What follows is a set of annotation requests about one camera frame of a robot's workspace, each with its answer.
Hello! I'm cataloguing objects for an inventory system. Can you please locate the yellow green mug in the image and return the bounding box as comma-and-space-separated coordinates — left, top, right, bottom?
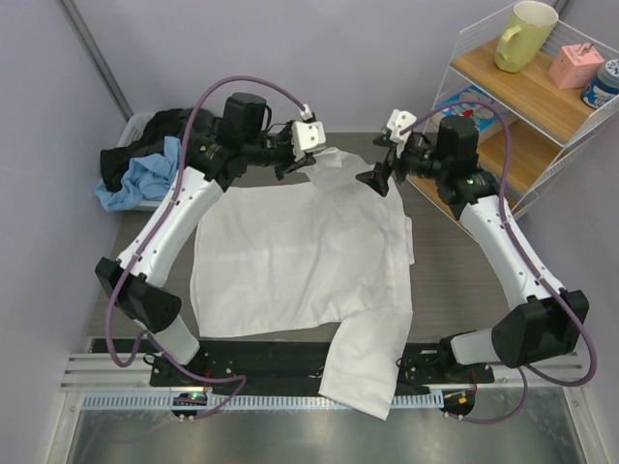
494, 1, 559, 73

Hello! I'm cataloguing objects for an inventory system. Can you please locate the light blue shirt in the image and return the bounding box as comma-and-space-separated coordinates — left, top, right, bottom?
95, 136, 181, 212

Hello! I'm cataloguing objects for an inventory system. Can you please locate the black shirt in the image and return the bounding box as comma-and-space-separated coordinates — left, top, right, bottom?
96, 108, 221, 209

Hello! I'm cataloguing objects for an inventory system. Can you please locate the aluminium rail frame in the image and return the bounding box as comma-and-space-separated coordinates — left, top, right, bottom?
47, 338, 611, 463

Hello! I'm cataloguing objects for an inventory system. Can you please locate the grey plastic basket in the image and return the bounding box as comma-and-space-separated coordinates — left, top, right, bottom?
100, 112, 164, 211

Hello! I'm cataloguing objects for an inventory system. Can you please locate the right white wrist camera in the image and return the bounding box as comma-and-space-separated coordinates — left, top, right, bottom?
384, 108, 417, 145

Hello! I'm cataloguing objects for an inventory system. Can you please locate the white wire wooden shelf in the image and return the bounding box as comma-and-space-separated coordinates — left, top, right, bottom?
434, 6, 618, 218

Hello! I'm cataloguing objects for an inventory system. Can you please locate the pink cube box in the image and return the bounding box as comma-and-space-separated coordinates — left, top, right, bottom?
548, 43, 604, 90

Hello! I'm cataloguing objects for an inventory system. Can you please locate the white slotted cable duct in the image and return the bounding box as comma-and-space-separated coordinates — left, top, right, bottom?
81, 391, 444, 411

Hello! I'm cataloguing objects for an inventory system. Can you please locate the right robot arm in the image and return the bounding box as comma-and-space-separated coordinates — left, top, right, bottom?
357, 110, 589, 382

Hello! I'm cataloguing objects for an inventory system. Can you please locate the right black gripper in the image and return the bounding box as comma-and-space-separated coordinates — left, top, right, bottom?
355, 133, 450, 197

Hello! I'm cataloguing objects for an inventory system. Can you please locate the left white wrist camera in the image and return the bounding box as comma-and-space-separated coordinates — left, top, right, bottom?
291, 104, 326, 161

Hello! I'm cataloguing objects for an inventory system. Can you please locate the blue white tin can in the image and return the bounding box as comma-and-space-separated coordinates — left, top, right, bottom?
580, 59, 619, 108

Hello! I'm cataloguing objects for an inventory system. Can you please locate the white long sleeve shirt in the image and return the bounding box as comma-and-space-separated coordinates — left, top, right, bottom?
190, 148, 414, 420

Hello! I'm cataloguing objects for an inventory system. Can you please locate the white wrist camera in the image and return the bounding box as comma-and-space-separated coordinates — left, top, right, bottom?
291, 104, 326, 161
384, 108, 417, 145

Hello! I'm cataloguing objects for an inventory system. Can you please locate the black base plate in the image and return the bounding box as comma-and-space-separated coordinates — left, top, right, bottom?
148, 339, 495, 388

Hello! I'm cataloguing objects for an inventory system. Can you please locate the blue white book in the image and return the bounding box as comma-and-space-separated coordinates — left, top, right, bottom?
430, 85, 517, 143

